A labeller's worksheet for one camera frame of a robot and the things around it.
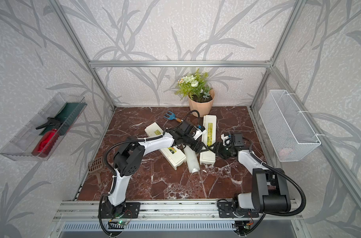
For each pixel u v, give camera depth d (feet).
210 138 2.99
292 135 1.99
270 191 1.38
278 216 1.44
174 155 2.76
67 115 2.38
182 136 2.47
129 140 1.81
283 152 2.35
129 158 1.72
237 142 2.33
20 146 1.92
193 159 2.86
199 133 2.75
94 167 2.84
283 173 1.39
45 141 1.93
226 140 2.70
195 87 3.04
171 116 3.71
